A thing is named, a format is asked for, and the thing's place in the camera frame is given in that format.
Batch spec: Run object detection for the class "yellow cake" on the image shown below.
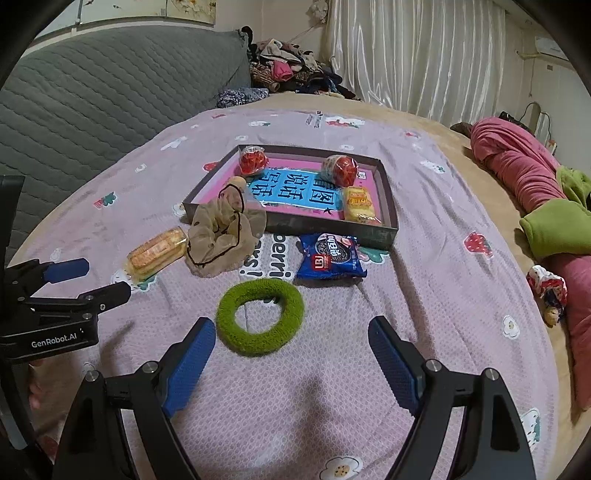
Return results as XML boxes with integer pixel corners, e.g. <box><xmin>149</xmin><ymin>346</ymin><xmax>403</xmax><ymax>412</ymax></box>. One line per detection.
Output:
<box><xmin>342</xmin><ymin>186</ymin><xmax>381</xmax><ymax>225</ymax></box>
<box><xmin>125</xmin><ymin>227</ymin><xmax>187</xmax><ymax>283</ymax></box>

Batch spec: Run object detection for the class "green fuzzy ring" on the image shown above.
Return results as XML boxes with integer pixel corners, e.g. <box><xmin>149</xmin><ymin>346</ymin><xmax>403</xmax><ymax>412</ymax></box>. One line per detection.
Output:
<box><xmin>215</xmin><ymin>277</ymin><xmax>307</xmax><ymax>357</ymax></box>

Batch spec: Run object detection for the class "red chocolate egg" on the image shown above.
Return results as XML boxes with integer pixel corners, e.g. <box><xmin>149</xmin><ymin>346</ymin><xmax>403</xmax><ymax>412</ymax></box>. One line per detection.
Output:
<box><xmin>238</xmin><ymin>145</ymin><xmax>269</xmax><ymax>176</ymax></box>
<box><xmin>320</xmin><ymin>154</ymin><xmax>359</xmax><ymax>187</ymax></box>

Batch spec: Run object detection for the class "person's left hand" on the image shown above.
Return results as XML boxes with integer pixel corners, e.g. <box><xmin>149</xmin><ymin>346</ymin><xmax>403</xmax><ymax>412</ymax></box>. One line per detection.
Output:
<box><xmin>28</xmin><ymin>360</ymin><xmax>57</xmax><ymax>459</ymax></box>

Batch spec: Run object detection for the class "beige scrunchie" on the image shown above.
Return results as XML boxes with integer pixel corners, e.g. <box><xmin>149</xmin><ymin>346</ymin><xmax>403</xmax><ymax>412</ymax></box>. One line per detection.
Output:
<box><xmin>185</xmin><ymin>182</ymin><xmax>266</xmax><ymax>278</ymax></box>

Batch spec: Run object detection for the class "small plush doll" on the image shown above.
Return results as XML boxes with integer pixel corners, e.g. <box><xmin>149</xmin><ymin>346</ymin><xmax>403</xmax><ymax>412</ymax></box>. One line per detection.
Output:
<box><xmin>526</xmin><ymin>265</ymin><xmax>568</xmax><ymax>327</ymax></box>

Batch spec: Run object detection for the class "grey quilted headboard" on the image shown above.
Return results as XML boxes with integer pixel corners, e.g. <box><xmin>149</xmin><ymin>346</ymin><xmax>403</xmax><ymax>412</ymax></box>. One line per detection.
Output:
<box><xmin>1</xmin><ymin>25</ymin><xmax>250</xmax><ymax>258</ymax></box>

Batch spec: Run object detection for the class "pink strawberry print blanket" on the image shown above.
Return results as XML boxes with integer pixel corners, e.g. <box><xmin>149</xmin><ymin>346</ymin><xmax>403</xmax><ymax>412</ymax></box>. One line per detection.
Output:
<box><xmin>8</xmin><ymin>108</ymin><xmax>562</xmax><ymax>480</ymax></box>

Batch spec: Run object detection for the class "green fleece cloth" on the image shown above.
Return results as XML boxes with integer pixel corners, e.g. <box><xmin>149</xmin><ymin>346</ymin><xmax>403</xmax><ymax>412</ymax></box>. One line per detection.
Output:
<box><xmin>520</xmin><ymin>166</ymin><xmax>590</xmax><ymax>261</ymax></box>

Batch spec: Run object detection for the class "blue oreo packet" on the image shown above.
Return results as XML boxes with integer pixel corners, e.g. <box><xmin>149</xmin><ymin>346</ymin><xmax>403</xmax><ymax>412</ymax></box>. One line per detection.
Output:
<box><xmin>295</xmin><ymin>233</ymin><xmax>368</xmax><ymax>280</ymax></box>

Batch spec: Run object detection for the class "shallow purple box tray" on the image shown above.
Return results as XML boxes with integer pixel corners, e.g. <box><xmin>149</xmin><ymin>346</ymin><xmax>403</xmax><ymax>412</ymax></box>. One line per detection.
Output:
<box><xmin>182</xmin><ymin>143</ymin><xmax>400</xmax><ymax>251</ymax></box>

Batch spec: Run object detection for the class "blue patterned cloth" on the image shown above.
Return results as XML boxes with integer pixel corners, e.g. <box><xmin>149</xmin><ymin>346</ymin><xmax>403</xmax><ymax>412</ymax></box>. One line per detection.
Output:
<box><xmin>216</xmin><ymin>87</ymin><xmax>270</xmax><ymax>108</ymax></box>

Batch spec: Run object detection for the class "pink rolled blanket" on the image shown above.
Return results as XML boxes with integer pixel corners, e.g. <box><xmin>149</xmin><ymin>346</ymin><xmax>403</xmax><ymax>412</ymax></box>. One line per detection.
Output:
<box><xmin>471</xmin><ymin>117</ymin><xmax>590</xmax><ymax>410</ymax></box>

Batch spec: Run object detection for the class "pile of clothes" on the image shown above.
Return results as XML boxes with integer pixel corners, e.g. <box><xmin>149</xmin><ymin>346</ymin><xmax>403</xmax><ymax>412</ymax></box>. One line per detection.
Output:
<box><xmin>247</xmin><ymin>39</ymin><xmax>359</xmax><ymax>100</ymax></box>

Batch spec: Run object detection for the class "white curtain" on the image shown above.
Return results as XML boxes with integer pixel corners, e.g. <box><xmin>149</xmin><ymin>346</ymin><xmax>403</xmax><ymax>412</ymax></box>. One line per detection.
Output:
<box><xmin>324</xmin><ymin>1</ymin><xmax>506</xmax><ymax>126</ymax></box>

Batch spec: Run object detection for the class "white air conditioner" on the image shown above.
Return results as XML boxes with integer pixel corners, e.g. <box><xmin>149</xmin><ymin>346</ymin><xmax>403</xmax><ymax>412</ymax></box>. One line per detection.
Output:
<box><xmin>534</xmin><ymin>36</ymin><xmax>570</xmax><ymax>63</ymax></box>

